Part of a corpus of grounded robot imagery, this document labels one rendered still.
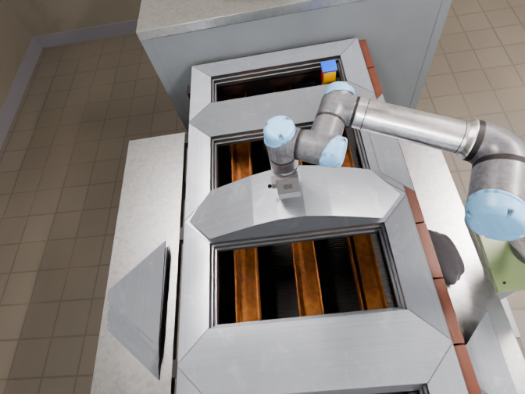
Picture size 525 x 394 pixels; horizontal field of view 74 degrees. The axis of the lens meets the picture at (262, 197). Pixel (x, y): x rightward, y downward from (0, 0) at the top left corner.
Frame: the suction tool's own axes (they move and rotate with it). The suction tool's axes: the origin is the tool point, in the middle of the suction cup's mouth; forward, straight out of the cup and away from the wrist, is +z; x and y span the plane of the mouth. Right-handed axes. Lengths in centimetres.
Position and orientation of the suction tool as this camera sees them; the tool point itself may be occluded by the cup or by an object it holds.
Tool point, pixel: (289, 193)
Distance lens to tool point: 108.0
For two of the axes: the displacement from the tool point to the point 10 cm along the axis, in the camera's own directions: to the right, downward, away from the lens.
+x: 9.9, -1.5, -0.9
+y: 0.8, 8.6, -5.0
